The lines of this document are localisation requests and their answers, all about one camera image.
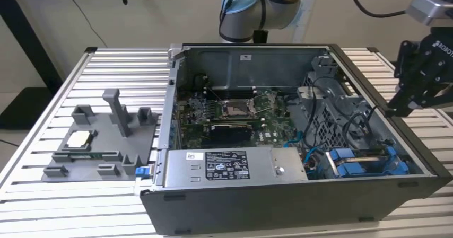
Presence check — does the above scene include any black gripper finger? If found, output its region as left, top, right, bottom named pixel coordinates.
left=387, top=39, right=424, bottom=117
left=407, top=83, right=453, bottom=111

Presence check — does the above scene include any black disk wire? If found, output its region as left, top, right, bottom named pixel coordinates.
left=359, top=106, right=389, bottom=149
left=341, top=110, right=373, bottom=145

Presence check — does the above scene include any hard disk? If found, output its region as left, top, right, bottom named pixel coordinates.
left=325, top=145, right=412, bottom=177

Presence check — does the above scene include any grey metal disk bay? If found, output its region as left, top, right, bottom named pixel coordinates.
left=288, top=55, right=395, bottom=154

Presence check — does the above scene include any blue plastic disk carrier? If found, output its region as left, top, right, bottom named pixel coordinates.
left=339, top=164, right=368, bottom=177

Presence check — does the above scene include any black RAM slot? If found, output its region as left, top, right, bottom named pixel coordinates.
left=206, top=117, right=268, bottom=123

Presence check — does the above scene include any metal socket cover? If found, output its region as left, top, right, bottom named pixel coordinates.
left=252, top=93, right=278, bottom=109

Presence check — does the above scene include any green motherboard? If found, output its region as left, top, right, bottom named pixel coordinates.
left=177, top=89, right=307, bottom=149

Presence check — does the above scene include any CPU socket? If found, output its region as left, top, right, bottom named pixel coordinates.
left=221, top=99, right=254, bottom=118

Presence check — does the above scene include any thin metal locking lever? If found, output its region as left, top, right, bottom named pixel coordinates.
left=208, top=86, right=225, bottom=101

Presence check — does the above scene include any black graphics card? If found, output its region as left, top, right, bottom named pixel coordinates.
left=202, top=122, right=254, bottom=146

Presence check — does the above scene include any grey power supply unit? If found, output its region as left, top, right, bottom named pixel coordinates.
left=164, top=147, right=308, bottom=188

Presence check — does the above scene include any open black PC case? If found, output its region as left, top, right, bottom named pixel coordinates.
left=139, top=42, right=453, bottom=236

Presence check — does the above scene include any grey parts rack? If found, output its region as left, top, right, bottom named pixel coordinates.
left=42, top=89, right=164, bottom=183

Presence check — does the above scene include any silver CPU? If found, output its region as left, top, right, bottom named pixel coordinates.
left=66, top=130, right=97, bottom=148

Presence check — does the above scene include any green RAM stick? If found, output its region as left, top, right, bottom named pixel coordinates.
left=69, top=152, right=121, bottom=160

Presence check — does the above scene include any black stand base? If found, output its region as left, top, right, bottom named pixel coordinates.
left=0, top=86, right=55, bottom=130

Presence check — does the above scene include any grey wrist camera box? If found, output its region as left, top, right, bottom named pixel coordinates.
left=407, top=0, right=453, bottom=27

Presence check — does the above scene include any black camera cable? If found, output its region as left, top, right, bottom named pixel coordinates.
left=349, top=0, right=412, bottom=17

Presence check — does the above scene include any long black wire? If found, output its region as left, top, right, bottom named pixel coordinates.
left=304, top=76, right=339, bottom=149

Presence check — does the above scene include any blue wire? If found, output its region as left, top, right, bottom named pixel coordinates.
left=284, top=137, right=332, bottom=177

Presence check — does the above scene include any thin black wall cable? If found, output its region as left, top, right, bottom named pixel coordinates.
left=61, top=0, right=109, bottom=48

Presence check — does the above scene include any black stand post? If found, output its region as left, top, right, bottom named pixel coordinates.
left=0, top=0, right=66, bottom=90

